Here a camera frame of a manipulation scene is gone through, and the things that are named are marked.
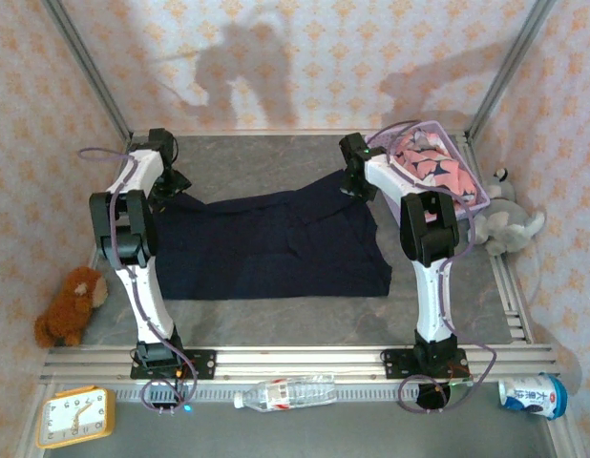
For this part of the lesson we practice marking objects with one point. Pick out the pink patterned shorts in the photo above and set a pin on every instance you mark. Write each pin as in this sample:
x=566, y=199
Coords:
x=438, y=167

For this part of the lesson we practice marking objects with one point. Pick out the navy blue garment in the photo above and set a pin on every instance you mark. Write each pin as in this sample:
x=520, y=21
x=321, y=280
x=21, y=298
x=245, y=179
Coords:
x=276, y=248

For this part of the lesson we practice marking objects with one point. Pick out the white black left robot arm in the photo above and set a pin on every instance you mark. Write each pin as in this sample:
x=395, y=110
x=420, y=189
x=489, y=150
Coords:
x=147, y=296

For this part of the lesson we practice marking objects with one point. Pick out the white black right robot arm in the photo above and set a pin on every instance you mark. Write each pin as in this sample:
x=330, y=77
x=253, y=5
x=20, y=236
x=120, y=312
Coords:
x=433, y=296

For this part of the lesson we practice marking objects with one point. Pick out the lilac plastic basket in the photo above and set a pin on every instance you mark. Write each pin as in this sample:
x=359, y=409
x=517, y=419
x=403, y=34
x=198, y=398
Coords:
x=462, y=213

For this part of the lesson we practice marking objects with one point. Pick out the brown plush toy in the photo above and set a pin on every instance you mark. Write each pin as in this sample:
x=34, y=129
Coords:
x=70, y=305

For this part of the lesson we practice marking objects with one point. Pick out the grey plush toy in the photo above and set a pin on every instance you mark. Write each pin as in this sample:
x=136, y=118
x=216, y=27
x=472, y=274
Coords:
x=505, y=224

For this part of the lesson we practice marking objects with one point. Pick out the black controller box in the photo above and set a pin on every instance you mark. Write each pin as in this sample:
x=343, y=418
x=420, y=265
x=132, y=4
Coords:
x=431, y=398
x=163, y=393

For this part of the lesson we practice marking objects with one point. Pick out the clear plastic water bottle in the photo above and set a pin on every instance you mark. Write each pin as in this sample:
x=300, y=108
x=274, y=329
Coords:
x=285, y=393

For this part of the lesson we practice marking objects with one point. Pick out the yellow alarm clock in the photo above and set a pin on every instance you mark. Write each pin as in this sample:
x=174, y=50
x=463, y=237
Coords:
x=75, y=417

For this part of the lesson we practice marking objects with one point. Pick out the white blue yogurt cup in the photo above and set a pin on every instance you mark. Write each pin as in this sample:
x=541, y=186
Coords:
x=529, y=393

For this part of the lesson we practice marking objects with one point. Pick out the aluminium frame post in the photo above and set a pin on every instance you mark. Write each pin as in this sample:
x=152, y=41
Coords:
x=87, y=71
x=510, y=67

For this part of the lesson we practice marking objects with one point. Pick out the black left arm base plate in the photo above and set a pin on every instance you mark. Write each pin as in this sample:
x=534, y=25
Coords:
x=206, y=365

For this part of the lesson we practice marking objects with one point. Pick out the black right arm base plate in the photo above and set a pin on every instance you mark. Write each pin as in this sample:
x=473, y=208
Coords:
x=393, y=365

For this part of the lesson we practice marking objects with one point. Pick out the wide aluminium mounting rail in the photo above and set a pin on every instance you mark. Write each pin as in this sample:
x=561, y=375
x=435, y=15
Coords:
x=300, y=362

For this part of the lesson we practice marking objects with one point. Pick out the aluminium side rail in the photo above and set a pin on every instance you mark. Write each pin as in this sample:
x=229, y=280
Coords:
x=517, y=324

